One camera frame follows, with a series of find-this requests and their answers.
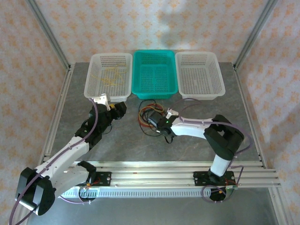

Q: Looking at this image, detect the white perforated plastic basket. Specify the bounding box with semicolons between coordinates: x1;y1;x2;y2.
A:
175;51;226;101
83;52;133;103

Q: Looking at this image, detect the aluminium mounting rail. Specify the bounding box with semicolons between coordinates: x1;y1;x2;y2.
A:
24;160;282;189

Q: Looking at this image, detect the yellow cable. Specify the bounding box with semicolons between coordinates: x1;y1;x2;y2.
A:
100;67;128;85
91;70;125;86
139;106;165;128

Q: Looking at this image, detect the grey slotted cable duct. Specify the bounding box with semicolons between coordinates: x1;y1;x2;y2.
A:
62;188;235;199

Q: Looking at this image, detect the green perforated plastic basket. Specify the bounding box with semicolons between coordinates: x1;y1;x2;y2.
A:
131;50;178;99

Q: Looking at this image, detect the black cable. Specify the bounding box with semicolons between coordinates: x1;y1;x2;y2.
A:
138;100;165;136
139;103;165;137

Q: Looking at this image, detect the aluminium frame post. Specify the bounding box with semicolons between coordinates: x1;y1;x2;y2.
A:
25;0;72;71
233;0;279;70

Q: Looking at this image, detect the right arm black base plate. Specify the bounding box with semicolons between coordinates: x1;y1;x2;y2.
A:
192;171;235;188

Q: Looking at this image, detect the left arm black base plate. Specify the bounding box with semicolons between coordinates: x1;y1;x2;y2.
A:
92;172;112;188

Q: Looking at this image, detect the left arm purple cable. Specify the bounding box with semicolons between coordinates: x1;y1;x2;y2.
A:
8;97;99;225

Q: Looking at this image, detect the aluminium table side rail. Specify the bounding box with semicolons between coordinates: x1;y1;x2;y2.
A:
233;62;268;169
37;64;75;169

